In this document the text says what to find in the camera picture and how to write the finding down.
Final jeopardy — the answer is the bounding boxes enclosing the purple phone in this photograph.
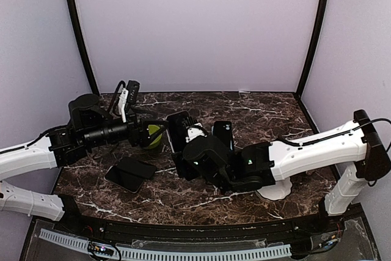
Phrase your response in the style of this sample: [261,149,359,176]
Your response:
[165,110,196,155]

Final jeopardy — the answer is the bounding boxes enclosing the dark screen phone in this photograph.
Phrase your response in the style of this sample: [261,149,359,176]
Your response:
[104,166,145,193]

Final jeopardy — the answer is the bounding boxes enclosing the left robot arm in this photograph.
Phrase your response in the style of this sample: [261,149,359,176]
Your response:
[1,94,168,234]

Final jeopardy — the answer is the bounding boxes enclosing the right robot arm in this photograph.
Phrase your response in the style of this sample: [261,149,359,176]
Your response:
[167,110,390,233]

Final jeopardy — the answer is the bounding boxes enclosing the black phone case left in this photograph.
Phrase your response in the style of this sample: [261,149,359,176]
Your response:
[117,157,157,179]

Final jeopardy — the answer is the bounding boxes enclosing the black phone case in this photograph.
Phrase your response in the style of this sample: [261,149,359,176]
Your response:
[211,120,235,152]
[117,157,157,179]

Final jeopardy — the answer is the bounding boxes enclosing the black phone case centre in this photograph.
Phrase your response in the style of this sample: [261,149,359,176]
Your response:
[211,120,235,152]

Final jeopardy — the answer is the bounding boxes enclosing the green bowl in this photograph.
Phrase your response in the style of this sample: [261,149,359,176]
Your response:
[145,123,164,151]

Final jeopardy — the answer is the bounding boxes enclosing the white scalloped dish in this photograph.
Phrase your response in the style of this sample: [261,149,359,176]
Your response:
[256,178,293,201]

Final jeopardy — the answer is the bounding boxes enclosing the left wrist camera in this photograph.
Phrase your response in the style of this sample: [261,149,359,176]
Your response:
[114,80,140,123]

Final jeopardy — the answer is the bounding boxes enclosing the black front rail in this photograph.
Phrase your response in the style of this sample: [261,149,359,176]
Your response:
[32,204,366,244]

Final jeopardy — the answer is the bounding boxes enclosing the white cable duct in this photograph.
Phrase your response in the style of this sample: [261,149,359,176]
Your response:
[38,229,292,260]

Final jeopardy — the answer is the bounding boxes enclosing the left black frame post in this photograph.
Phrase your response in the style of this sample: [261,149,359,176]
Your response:
[66,0,100,95]

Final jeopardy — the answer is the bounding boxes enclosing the black frame post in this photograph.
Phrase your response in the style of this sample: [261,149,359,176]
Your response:
[66,0,100,95]
[294,0,333,98]

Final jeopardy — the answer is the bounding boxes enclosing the right black frame post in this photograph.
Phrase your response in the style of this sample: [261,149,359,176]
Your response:
[294,0,333,98]

